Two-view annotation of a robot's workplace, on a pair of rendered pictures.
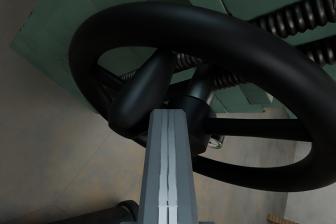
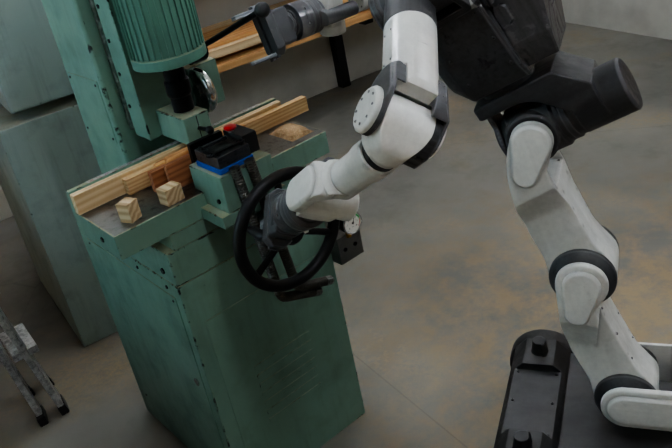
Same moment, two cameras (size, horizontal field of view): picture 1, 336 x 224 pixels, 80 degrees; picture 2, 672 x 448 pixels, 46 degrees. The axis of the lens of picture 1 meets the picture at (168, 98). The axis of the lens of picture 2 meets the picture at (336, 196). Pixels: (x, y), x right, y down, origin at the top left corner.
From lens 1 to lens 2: 1.57 m
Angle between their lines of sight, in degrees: 20
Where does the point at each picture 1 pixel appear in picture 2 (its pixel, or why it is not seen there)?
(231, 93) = not seen: hidden behind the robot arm
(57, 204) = not seen: outside the picture
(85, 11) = (221, 325)
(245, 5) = (234, 203)
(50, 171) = not seen: outside the picture
